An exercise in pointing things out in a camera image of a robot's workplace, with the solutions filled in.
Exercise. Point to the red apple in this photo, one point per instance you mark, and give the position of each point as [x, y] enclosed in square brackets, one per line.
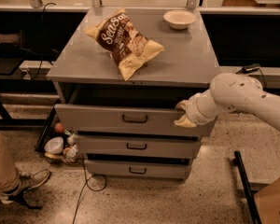
[58, 128]

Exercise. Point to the white bowl in basket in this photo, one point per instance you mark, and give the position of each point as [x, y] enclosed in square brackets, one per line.
[54, 145]

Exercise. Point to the grey middle drawer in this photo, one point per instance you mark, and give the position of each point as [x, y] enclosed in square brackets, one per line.
[136, 146]

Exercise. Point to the grey drawer cabinet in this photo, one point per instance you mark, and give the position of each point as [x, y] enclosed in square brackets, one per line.
[185, 67]

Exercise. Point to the person leg beige trousers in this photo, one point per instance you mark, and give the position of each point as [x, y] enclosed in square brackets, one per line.
[9, 175]

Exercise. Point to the black metal frame bar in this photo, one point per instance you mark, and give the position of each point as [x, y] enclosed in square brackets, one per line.
[247, 188]

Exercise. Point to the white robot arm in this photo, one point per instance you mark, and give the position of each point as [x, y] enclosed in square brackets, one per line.
[229, 92]

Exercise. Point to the black power adapter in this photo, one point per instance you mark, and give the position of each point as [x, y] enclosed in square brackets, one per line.
[251, 68]

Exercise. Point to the white bowl on cabinet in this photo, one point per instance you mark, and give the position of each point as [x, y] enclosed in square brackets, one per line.
[179, 19]

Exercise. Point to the grey top drawer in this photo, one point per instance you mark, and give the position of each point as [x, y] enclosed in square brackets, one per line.
[135, 112]

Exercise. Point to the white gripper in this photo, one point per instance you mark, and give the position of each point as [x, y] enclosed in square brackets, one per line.
[191, 110]

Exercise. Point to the brown yellow chip bag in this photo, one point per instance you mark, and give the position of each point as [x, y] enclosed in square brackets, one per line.
[128, 48]

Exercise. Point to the cardboard box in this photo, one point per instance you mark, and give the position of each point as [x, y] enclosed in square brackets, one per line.
[268, 203]

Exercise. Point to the grey bottom drawer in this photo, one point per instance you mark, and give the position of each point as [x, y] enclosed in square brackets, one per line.
[141, 169]

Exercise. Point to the grey drawer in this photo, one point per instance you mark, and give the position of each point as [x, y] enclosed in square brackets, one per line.
[141, 169]
[135, 112]
[136, 146]

